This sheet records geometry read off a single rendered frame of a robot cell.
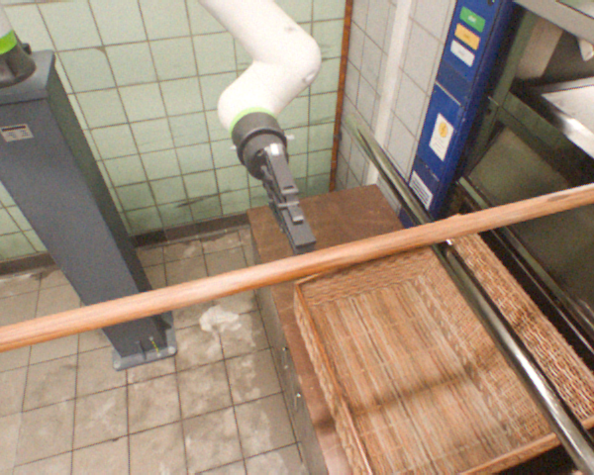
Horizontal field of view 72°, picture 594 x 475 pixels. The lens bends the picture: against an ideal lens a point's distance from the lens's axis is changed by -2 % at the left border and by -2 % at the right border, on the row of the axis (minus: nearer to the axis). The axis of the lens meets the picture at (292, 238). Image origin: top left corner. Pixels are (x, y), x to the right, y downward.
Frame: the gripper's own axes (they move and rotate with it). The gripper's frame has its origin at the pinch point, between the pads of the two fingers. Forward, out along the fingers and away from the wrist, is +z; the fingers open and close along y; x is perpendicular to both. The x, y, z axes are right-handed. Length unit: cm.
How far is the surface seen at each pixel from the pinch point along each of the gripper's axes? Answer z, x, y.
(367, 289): -23, -30, 58
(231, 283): 6.8, 11.1, -1.0
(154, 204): -120, 34, 93
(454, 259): 10.1, -20.3, 1.8
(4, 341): 7.0, 38.1, -0.6
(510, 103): -26, -57, 3
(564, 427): 33.7, -19.2, 2.2
